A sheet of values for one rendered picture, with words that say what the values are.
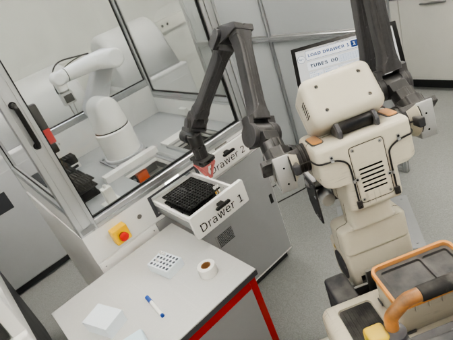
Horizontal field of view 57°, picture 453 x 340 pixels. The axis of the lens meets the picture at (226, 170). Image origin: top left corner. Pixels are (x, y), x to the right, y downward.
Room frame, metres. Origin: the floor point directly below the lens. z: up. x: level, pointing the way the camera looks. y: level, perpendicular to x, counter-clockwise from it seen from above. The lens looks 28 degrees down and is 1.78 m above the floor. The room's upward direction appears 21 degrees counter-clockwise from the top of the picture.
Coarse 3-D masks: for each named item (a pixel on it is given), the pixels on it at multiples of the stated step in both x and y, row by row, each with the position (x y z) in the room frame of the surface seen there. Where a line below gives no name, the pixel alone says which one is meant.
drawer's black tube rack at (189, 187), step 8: (184, 184) 1.70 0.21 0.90; (192, 184) 1.67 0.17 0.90; (200, 184) 1.64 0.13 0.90; (208, 184) 1.61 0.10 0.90; (176, 192) 1.65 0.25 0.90; (184, 192) 1.63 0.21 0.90; (192, 192) 1.60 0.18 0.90; (200, 192) 1.57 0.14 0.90; (168, 200) 1.61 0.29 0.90; (176, 200) 1.59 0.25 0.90; (184, 200) 1.56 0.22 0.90; (192, 200) 1.54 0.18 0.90; (208, 200) 1.53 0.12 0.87; (176, 208) 1.57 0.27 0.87; (184, 208) 1.54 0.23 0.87
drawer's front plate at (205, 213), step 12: (240, 180) 1.50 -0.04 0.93; (228, 192) 1.46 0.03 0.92; (240, 192) 1.49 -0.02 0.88; (228, 204) 1.45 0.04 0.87; (240, 204) 1.48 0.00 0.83; (192, 216) 1.37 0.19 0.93; (204, 216) 1.39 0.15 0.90; (216, 216) 1.41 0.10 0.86; (228, 216) 1.44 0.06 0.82; (192, 228) 1.36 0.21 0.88; (204, 228) 1.38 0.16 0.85
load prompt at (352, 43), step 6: (336, 42) 2.03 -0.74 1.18; (342, 42) 2.01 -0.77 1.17; (348, 42) 2.00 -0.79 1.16; (354, 42) 1.99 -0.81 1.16; (318, 48) 2.06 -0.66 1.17; (324, 48) 2.04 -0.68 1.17; (330, 48) 2.03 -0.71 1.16; (336, 48) 2.01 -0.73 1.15; (342, 48) 2.00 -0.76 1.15; (348, 48) 1.99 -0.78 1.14; (306, 54) 2.07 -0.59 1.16; (312, 54) 2.05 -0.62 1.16; (318, 54) 2.04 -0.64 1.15; (324, 54) 2.02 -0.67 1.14; (330, 54) 2.01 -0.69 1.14; (306, 60) 2.05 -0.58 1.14
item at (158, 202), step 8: (192, 176) 1.79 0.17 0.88; (200, 176) 1.73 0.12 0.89; (176, 184) 1.74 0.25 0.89; (224, 184) 1.57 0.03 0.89; (168, 192) 1.71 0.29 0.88; (152, 200) 1.67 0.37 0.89; (160, 200) 1.69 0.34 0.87; (160, 208) 1.61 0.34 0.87; (168, 208) 1.55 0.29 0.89; (168, 216) 1.57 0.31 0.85; (176, 216) 1.50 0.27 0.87; (184, 216) 1.44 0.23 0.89; (184, 224) 1.46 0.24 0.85
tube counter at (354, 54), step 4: (348, 52) 1.97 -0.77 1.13; (352, 52) 1.97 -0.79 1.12; (356, 52) 1.96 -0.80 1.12; (332, 56) 2.00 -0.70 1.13; (336, 56) 1.99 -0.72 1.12; (340, 56) 1.98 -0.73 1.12; (344, 56) 1.97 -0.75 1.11; (348, 56) 1.96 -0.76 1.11; (352, 56) 1.95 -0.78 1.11; (356, 56) 1.95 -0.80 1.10; (332, 60) 1.99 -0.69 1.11; (336, 60) 1.98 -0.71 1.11; (340, 60) 1.97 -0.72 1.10; (344, 60) 1.96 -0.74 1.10; (332, 64) 1.98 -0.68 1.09
